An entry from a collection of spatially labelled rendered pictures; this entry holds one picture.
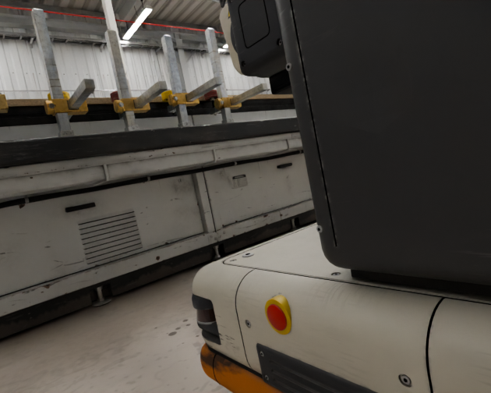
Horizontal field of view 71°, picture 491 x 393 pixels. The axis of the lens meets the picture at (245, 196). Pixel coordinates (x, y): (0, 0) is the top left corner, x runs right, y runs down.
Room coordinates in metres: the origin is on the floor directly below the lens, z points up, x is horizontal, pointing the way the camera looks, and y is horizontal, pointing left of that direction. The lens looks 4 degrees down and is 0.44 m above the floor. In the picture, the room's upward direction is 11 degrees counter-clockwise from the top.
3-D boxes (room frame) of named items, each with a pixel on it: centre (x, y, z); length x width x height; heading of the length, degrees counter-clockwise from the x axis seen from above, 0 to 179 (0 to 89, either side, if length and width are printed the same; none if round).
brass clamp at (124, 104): (1.45, 0.39, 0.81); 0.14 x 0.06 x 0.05; 128
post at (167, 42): (1.59, 0.21, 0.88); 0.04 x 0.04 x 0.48; 38
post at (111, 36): (1.44, 0.41, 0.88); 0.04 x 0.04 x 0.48; 38
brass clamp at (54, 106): (1.30, 0.59, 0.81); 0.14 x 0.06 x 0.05; 128
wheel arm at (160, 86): (1.42, 0.34, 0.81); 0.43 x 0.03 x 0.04; 38
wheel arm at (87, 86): (1.27, 0.54, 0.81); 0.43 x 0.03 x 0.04; 38
